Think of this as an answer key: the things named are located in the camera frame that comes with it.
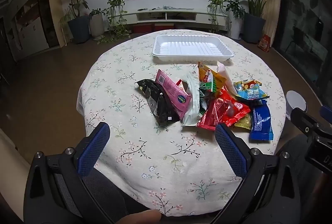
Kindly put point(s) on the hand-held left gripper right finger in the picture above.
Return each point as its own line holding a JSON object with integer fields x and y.
{"x": 230, "y": 149}

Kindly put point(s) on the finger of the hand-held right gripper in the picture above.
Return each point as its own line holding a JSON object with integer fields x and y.
{"x": 327, "y": 112}
{"x": 307, "y": 127}

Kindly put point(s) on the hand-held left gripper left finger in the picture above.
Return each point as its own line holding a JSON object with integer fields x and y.
{"x": 94, "y": 151}

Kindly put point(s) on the yellow snack packet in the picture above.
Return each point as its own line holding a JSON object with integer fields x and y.
{"x": 243, "y": 124}

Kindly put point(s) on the red snack packet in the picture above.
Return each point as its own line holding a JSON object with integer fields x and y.
{"x": 210, "y": 116}

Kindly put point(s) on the dark blue snack packet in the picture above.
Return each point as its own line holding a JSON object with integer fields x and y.
{"x": 262, "y": 123}

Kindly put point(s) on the red packet with round pictures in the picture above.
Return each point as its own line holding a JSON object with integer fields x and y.
{"x": 233, "y": 107}

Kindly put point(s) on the long white snack packet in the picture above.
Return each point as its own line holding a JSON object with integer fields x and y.
{"x": 193, "y": 102}

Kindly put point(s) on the light blue snack packet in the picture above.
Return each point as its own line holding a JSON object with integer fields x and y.
{"x": 250, "y": 90}

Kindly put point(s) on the green snack packet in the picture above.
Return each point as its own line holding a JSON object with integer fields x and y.
{"x": 205, "y": 89}

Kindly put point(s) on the orange snack packet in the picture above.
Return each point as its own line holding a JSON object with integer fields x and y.
{"x": 220, "y": 81}

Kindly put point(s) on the black snack packet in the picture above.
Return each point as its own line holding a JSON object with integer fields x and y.
{"x": 158, "y": 102}

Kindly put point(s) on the clear packet with orange print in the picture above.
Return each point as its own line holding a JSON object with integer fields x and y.
{"x": 222, "y": 68}

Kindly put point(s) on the pink snack packet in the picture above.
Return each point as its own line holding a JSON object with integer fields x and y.
{"x": 171, "y": 89}

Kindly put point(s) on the white plastic tray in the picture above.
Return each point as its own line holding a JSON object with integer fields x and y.
{"x": 189, "y": 46}

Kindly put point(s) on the person's left hand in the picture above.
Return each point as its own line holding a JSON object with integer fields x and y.
{"x": 140, "y": 217}

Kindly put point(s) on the red paper bag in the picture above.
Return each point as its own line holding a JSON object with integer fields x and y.
{"x": 264, "y": 44}

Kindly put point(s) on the glass sliding door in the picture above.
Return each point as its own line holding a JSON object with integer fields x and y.
{"x": 303, "y": 19}

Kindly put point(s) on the plant in smooth white pot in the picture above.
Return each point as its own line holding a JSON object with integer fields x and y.
{"x": 236, "y": 27}

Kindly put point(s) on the tall plant in dark pot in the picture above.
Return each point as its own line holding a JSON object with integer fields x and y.
{"x": 79, "y": 28}

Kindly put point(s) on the plant in ribbed white pot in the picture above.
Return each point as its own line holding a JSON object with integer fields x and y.
{"x": 96, "y": 25}

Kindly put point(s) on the red storage box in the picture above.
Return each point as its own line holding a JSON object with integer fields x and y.
{"x": 142, "y": 28}
{"x": 164, "y": 27}

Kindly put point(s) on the white television cabinet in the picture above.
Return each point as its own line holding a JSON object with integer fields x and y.
{"x": 181, "y": 14}

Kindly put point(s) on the hanging trailing plant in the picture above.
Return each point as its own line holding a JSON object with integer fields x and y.
{"x": 214, "y": 5}

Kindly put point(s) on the trailing vine plant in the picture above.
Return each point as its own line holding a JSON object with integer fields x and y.
{"x": 115, "y": 6}

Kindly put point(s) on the pale blue item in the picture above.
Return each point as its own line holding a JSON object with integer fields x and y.
{"x": 168, "y": 7}

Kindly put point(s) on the white wall cabinet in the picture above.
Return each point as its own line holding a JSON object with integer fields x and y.
{"x": 28, "y": 27}

